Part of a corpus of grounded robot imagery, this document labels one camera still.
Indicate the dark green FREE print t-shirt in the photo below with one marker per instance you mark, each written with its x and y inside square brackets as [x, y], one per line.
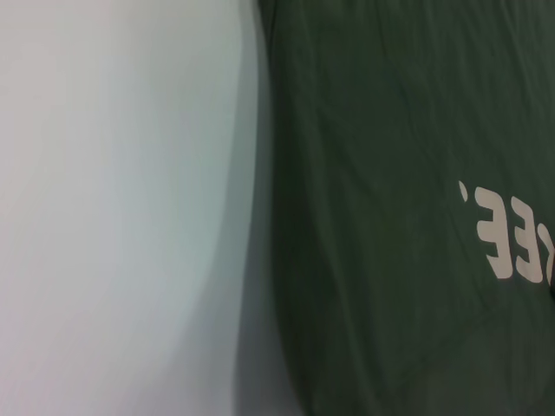
[390, 195]

